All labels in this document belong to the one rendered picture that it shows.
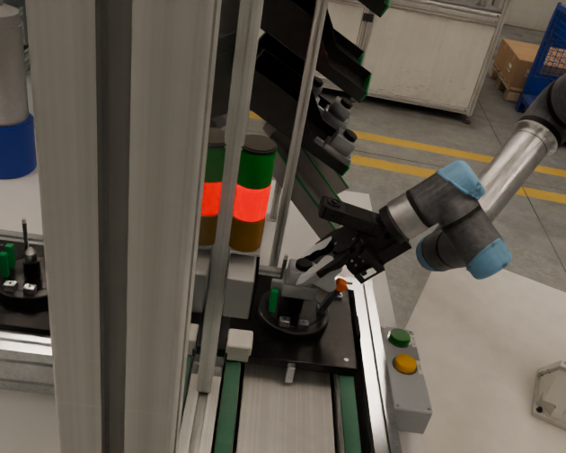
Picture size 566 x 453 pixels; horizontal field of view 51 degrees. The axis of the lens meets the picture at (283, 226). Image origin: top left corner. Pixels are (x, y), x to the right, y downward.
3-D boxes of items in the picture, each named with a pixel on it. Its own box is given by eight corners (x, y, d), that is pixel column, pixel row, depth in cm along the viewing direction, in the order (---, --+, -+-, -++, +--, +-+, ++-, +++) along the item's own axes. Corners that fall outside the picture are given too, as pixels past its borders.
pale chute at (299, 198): (338, 226, 144) (354, 217, 142) (331, 255, 133) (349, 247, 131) (270, 133, 134) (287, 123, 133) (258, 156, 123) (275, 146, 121)
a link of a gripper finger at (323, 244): (310, 284, 115) (349, 267, 110) (291, 264, 112) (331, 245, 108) (313, 272, 117) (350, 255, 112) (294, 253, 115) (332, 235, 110)
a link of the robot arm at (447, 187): (490, 200, 95) (461, 155, 95) (430, 235, 99) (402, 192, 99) (489, 194, 102) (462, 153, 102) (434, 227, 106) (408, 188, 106)
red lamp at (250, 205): (266, 205, 83) (271, 174, 81) (265, 224, 79) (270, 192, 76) (231, 199, 83) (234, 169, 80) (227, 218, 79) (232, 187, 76)
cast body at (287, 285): (313, 287, 115) (321, 258, 111) (313, 301, 111) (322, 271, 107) (270, 280, 114) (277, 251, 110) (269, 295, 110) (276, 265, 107)
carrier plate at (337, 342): (346, 293, 128) (348, 285, 127) (355, 377, 108) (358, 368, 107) (235, 278, 126) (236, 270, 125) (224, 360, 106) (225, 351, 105)
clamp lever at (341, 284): (325, 306, 116) (347, 280, 112) (326, 314, 114) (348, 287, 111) (310, 299, 115) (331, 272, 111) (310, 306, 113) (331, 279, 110)
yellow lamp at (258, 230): (261, 234, 86) (266, 206, 83) (260, 254, 82) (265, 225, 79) (227, 229, 86) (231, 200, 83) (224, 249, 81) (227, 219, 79)
